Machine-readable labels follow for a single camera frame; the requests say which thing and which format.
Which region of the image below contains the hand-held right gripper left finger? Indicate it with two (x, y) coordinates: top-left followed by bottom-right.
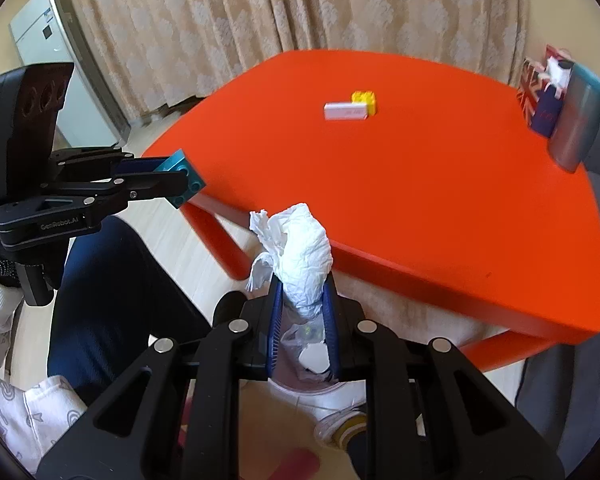
(36, 280), (286, 480)

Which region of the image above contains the grey sofa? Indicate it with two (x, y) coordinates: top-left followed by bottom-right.
(517, 85), (600, 466)

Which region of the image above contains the yellow toy block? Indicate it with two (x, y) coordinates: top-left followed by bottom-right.
(351, 90), (379, 116)

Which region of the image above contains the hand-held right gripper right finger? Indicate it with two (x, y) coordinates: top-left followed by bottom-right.
(322, 272), (566, 480)

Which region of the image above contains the person's leg in dark trousers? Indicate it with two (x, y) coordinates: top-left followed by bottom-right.
(47, 215), (246, 406)

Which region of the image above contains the white tissue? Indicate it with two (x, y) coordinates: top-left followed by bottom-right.
(247, 203), (333, 321)

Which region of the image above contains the small white box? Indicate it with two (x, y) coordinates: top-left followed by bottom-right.
(324, 102), (370, 122)

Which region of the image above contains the person's left hand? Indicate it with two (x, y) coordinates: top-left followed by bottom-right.
(0, 237), (25, 289)

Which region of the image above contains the white standing air conditioner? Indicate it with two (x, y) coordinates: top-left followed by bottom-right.
(9, 0), (131, 146)

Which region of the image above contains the blue grey thermos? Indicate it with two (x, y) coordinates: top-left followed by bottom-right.
(547, 62), (600, 173)

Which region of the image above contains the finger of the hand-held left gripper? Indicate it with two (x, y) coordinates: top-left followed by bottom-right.
(47, 147), (167, 184)
(42, 169), (192, 208)

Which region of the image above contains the person's foot in striped sock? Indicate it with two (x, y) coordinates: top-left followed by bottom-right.
(314, 409), (376, 463)

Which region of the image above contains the blue toy block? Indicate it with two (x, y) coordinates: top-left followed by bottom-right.
(155, 149), (207, 208)

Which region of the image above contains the flag print tissue box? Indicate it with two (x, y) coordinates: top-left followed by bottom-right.
(516, 45), (576, 136)

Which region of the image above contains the person's white patterned top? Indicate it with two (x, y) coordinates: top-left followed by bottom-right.
(0, 372), (87, 477)

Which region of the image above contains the beige patterned curtain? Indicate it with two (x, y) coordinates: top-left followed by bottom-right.
(65, 0), (531, 121)

